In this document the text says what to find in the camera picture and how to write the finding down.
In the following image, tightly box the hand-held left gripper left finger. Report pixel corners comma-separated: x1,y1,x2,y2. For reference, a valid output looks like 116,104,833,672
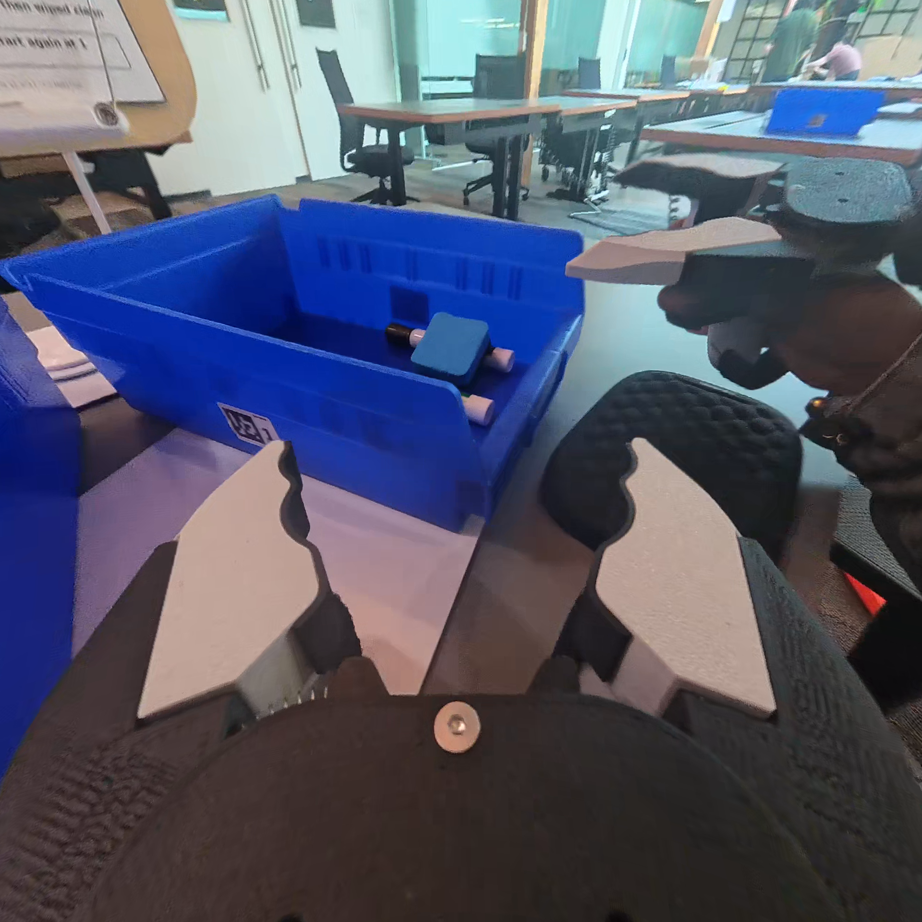
137,440,361,721

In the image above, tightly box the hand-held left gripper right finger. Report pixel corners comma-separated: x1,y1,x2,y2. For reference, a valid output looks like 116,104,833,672
555,437,779,718

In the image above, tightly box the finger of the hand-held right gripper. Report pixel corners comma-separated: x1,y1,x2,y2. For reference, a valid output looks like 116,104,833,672
617,152,788,217
567,217,816,286

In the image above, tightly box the white whiteboard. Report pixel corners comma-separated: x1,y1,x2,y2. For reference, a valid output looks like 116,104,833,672
73,425,484,695

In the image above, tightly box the blue plastic bin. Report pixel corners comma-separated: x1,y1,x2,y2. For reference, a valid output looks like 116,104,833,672
0,195,586,531
0,303,83,772

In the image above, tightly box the black whiteboard marker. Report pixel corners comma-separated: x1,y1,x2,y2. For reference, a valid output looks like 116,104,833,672
407,328,517,377

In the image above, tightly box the blue whiteboard eraser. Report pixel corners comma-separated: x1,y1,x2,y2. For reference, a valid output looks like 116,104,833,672
411,313,494,387

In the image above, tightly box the person's right forearm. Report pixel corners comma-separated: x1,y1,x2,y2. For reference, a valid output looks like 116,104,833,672
833,411,922,577

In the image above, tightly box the person's right hand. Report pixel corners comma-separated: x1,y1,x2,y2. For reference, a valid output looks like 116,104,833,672
706,281,922,433

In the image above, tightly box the wooden office desk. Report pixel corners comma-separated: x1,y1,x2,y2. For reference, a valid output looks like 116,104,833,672
642,109,922,168
541,84,692,195
339,98,563,220

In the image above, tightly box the small blue bin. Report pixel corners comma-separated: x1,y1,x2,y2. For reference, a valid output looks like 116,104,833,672
764,87,887,138

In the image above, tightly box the small orange object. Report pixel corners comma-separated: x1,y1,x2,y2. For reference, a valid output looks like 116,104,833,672
843,572,887,613

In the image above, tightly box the black office chair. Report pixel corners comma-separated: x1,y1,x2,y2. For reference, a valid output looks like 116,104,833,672
461,54,537,206
315,48,419,206

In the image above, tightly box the white table sign stand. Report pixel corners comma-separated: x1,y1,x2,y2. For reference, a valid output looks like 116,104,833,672
0,0,198,412

